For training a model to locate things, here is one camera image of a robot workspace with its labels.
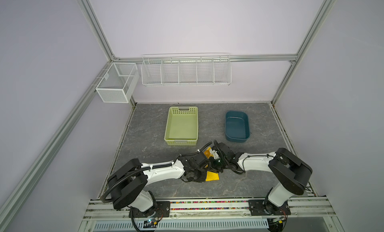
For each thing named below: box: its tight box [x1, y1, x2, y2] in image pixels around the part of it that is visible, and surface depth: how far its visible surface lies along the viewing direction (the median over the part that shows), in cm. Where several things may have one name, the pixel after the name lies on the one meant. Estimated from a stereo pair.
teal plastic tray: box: [225, 110, 250, 143], surface depth 107 cm
